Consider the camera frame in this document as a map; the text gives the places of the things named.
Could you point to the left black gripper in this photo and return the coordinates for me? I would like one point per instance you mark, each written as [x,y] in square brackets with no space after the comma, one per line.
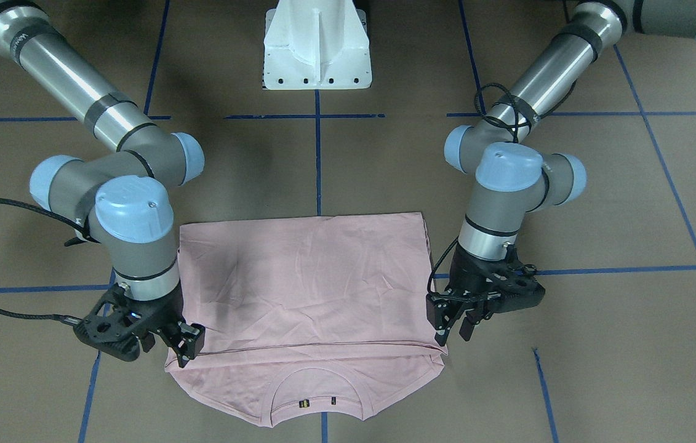
[464,272]

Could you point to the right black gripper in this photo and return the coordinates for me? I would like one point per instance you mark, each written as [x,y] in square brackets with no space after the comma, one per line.
[161,314]

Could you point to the pink Snoopy t-shirt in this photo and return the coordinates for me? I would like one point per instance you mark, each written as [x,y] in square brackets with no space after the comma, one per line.
[307,315]

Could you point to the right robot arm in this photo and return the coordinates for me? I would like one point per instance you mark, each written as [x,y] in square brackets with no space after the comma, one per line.
[120,201]

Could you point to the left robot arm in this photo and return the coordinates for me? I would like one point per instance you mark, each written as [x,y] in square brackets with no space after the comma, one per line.
[620,262]

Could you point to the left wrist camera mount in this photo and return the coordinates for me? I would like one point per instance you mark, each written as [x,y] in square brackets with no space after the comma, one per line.
[513,284]

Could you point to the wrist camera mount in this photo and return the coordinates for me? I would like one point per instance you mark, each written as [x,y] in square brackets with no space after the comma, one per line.
[109,326]
[513,284]

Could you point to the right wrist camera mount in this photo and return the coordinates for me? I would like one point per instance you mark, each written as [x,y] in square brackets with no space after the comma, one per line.
[109,326]

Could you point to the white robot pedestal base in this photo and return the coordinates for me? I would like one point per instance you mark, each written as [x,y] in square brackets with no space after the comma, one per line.
[317,45]

